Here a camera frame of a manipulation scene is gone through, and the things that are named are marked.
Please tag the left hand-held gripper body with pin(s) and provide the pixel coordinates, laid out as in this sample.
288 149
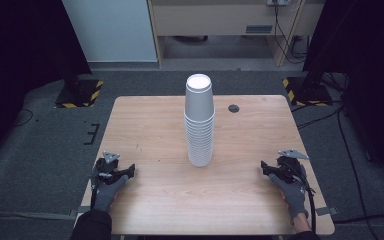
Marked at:
105 168

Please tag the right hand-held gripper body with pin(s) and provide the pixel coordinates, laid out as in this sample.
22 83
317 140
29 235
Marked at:
290 168

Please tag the stack of white paper cups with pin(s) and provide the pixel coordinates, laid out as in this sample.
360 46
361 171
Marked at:
198 133

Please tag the person's left hand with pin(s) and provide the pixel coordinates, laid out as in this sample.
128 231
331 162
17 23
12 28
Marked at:
105 196

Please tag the person's right hand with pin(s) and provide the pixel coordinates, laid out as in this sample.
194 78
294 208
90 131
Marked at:
295 198

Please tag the grey tape strip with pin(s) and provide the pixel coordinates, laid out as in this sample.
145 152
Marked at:
326 211

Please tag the dark round table grommet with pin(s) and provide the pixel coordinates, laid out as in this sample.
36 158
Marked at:
233 108

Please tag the black stand with striped base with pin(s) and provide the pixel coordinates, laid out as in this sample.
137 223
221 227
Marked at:
80 95
308 91

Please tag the black curtain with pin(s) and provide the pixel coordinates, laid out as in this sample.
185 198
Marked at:
20 50
370 66

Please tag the white cabinet panel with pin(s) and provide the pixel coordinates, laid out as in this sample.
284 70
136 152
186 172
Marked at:
113 30

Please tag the white power strip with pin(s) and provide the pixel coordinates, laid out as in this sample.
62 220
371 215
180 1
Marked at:
278 2

